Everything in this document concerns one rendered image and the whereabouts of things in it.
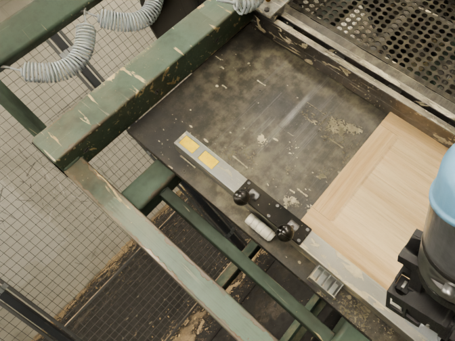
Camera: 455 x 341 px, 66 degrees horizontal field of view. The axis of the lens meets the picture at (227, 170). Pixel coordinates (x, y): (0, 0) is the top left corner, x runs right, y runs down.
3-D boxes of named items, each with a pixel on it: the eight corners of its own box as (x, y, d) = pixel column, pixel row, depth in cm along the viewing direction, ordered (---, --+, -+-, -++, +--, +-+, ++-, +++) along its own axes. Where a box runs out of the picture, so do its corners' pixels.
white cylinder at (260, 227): (244, 223, 90) (268, 243, 87) (244, 220, 87) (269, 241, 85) (251, 214, 90) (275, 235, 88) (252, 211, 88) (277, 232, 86)
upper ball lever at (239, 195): (256, 205, 88) (240, 210, 76) (245, 195, 89) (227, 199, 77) (265, 193, 87) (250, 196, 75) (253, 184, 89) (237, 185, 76)
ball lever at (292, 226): (294, 236, 85) (284, 247, 72) (282, 226, 86) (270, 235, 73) (305, 224, 84) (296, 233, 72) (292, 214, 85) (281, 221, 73)
